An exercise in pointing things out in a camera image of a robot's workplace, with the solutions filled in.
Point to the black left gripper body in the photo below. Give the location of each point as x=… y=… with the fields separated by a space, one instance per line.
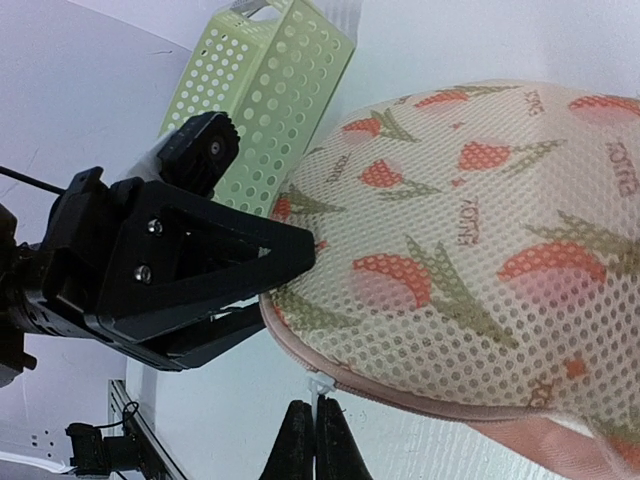
x=55 y=287

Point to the green perforated plastic basket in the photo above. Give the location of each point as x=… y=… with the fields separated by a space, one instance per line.
x=273 y=67

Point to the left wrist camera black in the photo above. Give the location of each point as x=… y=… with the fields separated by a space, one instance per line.
x=193 y=157

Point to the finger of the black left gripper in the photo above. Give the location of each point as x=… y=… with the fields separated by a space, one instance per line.
x=194 y=346
x=179 y=258

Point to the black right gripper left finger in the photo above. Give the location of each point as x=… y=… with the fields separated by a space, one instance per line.
x=292 y=455

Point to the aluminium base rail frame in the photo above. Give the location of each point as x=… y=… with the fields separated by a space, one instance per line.
x=153 y=460

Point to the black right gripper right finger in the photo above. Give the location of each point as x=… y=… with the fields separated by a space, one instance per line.
x=337 y=454

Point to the beige tulip mesh laundry bag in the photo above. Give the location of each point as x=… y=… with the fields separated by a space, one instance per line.
x=477 y=258

